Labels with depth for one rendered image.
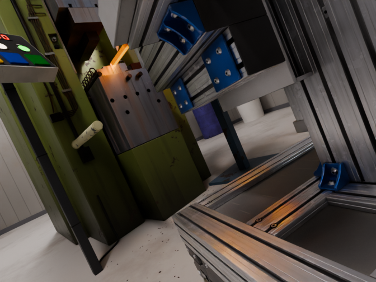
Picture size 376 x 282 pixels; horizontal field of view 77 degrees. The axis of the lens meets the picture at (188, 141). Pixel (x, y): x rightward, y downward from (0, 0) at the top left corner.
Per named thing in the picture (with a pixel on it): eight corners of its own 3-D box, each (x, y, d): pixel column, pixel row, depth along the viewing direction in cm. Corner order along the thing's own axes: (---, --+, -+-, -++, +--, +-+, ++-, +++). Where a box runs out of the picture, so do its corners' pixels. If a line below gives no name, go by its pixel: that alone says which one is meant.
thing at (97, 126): (106, 128, 104) (100, 117, 103) (94, 132, 100) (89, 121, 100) (83, 146, 138) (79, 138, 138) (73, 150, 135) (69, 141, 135)
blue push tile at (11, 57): (29, 63, 101) (18, 52, 102) (10, 62, 94) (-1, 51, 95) (28, 66, 101) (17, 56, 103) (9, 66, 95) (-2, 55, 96)
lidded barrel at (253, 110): (272, 111, 484) (260, 81, 480) (254, 121, 461) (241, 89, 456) (254, 117, 533) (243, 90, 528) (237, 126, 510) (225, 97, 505)
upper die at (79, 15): (106, 21, 149) (99, 6, 149) (74, 23, 137) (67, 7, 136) (89, 53, 182) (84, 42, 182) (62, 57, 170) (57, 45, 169)
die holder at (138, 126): (179, 127, 159) (151, 65, 156) (131, 148, 135) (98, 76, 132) (142, 143, 203) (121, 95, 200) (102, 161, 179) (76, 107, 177)
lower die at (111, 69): (129, 73, 152) (124, 61, 151) (100, 79, 139) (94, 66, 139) (108, 96, 185) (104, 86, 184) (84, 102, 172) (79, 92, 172)
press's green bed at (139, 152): (206, 190, 162) (179, 127, 159) (164, 221, 139) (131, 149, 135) (165, 192, 206) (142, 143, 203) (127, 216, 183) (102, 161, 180)
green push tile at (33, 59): (50, 64, 110) (40, 55, 110) (35, 63, 103) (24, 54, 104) (49, 67, 110) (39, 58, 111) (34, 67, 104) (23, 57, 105)
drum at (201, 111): (218, 132, 557) (205, 102, 552) (229, 129, 509) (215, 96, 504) (200, 140, 540) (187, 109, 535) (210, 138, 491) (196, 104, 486)
